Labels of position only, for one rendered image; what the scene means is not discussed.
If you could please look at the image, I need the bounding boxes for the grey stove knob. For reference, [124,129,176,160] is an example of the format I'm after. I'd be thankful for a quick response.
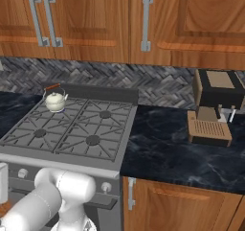
[16,168,30,179]
[100,181,114,194]

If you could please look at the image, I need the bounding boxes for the wooden base cupboard door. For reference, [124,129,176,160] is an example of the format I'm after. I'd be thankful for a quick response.
[122,175,244,231]
[227,196,245,231]

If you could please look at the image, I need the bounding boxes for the black and tan coffee machine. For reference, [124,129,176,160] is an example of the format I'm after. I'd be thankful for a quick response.
[186,68,245,149]

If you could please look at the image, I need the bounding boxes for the short grey cupboard handle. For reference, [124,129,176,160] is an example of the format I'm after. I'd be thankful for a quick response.
[127,176,137,212]

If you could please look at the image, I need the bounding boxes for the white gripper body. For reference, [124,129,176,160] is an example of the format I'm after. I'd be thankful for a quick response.
[0,162,10,205]

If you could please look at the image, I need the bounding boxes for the white kettle with brown handle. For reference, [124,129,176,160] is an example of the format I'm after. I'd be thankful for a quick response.
[42,82,69,114]

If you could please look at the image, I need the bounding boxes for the dark oven door handle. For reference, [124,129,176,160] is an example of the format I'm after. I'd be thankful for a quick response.
[84,195,120,211]

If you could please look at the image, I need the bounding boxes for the grey gas stove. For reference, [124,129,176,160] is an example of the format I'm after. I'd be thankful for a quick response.
[0,82,140,231]

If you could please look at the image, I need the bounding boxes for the wide wooden wall cupboard door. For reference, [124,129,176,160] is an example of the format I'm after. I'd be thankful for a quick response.
[128,0,245,72]

